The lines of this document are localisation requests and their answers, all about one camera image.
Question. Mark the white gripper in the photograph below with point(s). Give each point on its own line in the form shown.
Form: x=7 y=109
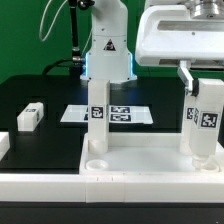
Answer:
x=182 y=33

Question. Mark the white desk top tray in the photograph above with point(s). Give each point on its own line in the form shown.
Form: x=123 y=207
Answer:
x=146 y=154

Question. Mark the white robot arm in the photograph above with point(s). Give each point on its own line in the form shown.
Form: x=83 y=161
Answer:
x=108 y=57

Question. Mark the fiducial marker sheet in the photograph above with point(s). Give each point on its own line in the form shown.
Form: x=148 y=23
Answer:
x=117 y=114

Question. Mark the white left fence block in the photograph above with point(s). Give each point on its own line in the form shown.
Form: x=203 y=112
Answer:
x=4 y=144

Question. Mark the black camera stand pole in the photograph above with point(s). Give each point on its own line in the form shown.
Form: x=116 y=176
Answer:
x=76 y=69

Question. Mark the white front fence wall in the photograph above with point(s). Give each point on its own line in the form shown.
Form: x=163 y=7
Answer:
x=197 y=188

